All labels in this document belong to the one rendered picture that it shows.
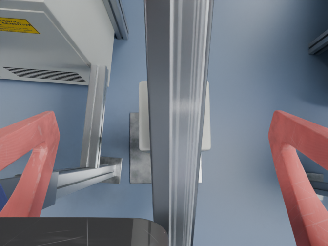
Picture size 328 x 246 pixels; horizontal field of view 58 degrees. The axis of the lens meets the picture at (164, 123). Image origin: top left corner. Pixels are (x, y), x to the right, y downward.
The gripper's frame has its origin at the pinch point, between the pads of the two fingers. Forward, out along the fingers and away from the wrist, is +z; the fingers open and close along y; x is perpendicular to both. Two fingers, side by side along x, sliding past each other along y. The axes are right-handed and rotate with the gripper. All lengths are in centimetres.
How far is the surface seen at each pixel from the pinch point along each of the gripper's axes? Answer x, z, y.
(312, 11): 23, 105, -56
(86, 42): 18, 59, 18
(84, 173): 38, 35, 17
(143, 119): 6.5, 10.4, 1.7
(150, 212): 78, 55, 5
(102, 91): 30, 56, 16
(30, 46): 17, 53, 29
